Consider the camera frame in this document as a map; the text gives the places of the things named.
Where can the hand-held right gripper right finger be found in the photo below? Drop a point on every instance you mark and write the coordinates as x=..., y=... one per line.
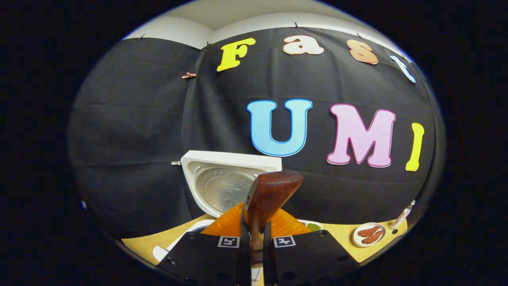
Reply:
x=309, y=258

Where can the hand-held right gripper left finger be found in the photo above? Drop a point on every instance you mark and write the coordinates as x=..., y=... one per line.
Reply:
x=198, y=258

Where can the brown wooden spoon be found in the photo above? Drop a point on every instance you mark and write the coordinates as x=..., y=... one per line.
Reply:
x=270, y=194

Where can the white rice cooker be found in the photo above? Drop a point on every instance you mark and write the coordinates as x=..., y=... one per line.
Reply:
x=222, y=186

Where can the white divided bean dish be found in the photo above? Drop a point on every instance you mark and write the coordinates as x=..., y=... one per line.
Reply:
x=314, y=227

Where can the white round plate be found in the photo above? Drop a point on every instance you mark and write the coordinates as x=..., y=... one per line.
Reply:
x=356, y=239

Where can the brown sausage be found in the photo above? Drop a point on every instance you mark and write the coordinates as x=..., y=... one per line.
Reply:
x=373, y=237
x=369, y=230

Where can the small pink label bottle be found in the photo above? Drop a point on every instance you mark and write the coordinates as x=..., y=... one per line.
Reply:
x=401, y=216

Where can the black backdrop cloth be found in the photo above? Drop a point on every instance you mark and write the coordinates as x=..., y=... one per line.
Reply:
x=139, y=139

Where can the red cloth clip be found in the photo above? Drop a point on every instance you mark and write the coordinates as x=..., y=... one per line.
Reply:
x=189, y=75

